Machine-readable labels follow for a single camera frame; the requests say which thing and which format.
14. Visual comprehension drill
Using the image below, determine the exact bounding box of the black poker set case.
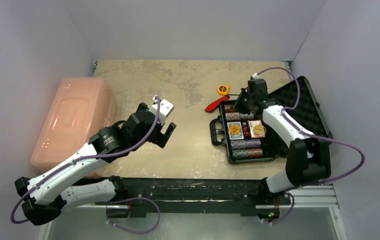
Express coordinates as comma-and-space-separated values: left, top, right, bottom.
206, 76, 332, 165

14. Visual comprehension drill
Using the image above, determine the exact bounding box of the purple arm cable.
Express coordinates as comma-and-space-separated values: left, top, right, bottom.
10, 96, 163, 234
252, 67, 365, 226

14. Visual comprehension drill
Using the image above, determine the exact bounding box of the orange blue chip stack right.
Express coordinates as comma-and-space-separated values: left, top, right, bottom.
239, 113, 255, 120

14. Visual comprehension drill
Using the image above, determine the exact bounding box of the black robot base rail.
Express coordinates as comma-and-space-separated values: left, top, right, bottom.
45, 177, 339, 220

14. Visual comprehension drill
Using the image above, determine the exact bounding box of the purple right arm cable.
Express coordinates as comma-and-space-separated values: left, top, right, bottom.
252, 67, 365, 226

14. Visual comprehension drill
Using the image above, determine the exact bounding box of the orange black chip stack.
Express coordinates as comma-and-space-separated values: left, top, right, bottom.
224, 104, 235, 113

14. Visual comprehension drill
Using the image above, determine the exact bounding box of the blue playing card deck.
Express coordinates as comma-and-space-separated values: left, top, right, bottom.
227, 121, 244, 140

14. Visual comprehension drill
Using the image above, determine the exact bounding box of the grey blue poker chip stack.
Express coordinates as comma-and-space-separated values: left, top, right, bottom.
232, 149, 248, 160

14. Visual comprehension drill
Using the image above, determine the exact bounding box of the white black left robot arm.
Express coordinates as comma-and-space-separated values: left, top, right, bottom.
10, 96, 176, 226

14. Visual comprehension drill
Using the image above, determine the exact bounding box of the yellow tape measure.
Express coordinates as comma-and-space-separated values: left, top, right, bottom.
217, 85, 240, 96

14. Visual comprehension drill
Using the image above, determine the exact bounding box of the red playing card deck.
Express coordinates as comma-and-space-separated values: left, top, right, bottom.
247, 120, 266, 139

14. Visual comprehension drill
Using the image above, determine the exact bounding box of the pink translucent plastic storage box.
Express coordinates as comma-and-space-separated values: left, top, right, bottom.
30, 77, 116, 173

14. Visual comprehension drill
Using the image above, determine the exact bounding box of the red black utility knife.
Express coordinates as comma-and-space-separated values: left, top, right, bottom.
205, 95, 230, 113

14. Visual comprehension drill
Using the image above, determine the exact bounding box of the orange big blind button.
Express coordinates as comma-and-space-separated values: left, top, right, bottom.
253, 124, 265, 136

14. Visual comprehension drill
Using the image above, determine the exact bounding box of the orange small blind button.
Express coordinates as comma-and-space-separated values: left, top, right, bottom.
228, 122, 241, 135

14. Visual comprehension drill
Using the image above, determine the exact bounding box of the red brown poker chip stack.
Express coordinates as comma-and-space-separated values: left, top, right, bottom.
247, 148, 263, 158

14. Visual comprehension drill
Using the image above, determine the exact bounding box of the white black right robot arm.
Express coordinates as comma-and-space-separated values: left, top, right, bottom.
234, 78, 331, 204

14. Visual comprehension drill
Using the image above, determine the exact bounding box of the pink blue chip stack left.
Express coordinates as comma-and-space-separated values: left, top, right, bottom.
225, 112, 241, 121

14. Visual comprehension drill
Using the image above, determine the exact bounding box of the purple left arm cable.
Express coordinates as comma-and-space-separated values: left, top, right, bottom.
10, 96, 163, 234

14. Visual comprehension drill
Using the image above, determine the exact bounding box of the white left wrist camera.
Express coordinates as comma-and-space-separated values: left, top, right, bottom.
149, 98, 174, 126

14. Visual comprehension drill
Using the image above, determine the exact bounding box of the orange purple chip stack front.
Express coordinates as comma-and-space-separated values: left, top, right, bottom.
230, 140, 247, 150

